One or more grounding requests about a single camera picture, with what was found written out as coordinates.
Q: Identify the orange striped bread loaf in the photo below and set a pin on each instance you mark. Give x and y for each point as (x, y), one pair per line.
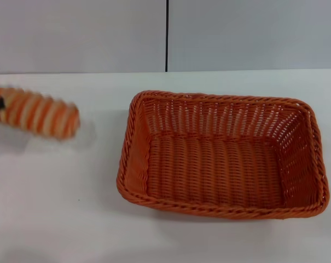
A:
(42, 115)

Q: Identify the orange woven plastic basket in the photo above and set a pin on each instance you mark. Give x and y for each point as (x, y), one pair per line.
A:
(222, 164)

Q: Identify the black vertical wall strip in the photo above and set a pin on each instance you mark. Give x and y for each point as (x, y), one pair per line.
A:
(167, 35)

